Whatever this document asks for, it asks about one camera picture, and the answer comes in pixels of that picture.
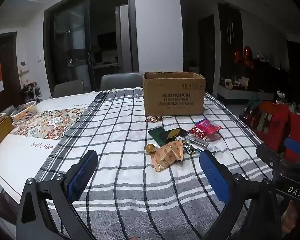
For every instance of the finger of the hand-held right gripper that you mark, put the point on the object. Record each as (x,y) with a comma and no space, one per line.
(293,146)
(270,155)

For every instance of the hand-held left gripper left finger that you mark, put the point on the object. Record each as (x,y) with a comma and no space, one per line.
(81,177)

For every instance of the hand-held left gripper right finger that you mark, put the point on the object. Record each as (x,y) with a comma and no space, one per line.
(215,177)

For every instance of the silver snack packet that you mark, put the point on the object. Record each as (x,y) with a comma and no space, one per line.
(198,142)

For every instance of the red snack packet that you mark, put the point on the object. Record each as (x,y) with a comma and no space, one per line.
(198,131)

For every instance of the pink snack packet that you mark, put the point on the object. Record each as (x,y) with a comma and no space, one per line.
(211,127)

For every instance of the orange snack packet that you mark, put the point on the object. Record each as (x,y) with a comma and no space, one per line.
(165,156)

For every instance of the black gold snack packet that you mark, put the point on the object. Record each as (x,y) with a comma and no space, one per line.
(175,133)

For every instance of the dark green snack packet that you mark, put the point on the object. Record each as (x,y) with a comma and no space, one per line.
(160,136)

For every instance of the round amber jelly cup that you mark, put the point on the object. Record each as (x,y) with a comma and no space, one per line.
(150,148)

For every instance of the gold candy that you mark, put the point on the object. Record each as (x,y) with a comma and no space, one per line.
(153,119)

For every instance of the brown cardboard box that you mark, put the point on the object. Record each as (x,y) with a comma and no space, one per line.
(173,97)

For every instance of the person's right hand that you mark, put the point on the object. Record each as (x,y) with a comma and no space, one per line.
(288,218)

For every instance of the white lotus ornament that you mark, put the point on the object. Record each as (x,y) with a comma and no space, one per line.
(280,95)

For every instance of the green cloth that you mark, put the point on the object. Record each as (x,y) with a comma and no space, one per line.
(254,102)

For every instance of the patterned tile-print table runner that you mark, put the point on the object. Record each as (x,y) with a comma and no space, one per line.
(50,122)

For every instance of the white printed table cover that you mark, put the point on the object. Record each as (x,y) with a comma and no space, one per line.
(20,160)

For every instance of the white low cabinet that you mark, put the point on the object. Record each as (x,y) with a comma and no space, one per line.
(245,92)

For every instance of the black white plaid tablecloth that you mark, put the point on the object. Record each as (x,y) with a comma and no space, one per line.
(130,130)

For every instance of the dark sideboard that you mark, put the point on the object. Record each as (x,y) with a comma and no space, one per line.
(265,76)

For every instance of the small woven basket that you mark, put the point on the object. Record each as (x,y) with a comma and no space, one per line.
(228,84)

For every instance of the white fruit basket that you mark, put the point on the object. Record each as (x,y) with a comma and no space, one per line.
(23,116)

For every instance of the grey dining chair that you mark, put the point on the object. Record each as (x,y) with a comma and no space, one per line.
(68,88)
(121,81)

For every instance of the wooden tissue box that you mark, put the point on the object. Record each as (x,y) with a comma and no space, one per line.
(0,132)

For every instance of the small white shelf rack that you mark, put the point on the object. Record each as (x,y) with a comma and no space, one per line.
(31,90)

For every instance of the red foil balloons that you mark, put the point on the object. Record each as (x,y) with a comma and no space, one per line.
(246,52)

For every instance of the dark tall cabinet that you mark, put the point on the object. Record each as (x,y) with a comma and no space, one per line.
(230,55)

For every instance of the dark room door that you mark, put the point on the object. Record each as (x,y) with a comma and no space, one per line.
(206,55)

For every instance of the white intercom panel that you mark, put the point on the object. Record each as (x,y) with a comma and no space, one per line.
(24,67)

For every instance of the dark sliding glass door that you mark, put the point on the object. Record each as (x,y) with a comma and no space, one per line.
(70,42)

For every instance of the silver refrigerator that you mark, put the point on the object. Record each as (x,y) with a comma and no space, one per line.
(123,37)

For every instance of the white wall switch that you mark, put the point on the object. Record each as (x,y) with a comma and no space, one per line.
(39,58)

